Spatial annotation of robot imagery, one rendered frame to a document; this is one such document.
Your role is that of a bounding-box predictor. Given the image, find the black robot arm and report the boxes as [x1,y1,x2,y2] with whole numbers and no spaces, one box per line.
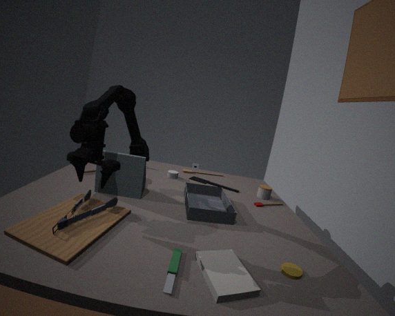
[70,85,149,166]

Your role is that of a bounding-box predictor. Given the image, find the white round disc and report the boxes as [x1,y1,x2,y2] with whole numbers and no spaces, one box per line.
[167,170,178,179]

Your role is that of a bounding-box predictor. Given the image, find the wooden board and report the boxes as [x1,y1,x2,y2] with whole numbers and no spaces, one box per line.
[3,193,131,266]

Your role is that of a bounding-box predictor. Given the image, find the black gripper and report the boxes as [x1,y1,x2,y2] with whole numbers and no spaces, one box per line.
[67,141,120,189]

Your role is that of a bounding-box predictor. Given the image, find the black flat spatula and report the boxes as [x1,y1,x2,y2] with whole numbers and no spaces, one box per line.
[189,176,239,192]

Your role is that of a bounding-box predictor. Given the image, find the white cylindrical container with tan lid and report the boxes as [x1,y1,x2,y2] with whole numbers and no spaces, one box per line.
[257,184,272,200]

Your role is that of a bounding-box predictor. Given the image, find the dark grey roasting tin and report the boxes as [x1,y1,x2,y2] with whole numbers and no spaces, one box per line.
[184,183,237,225]

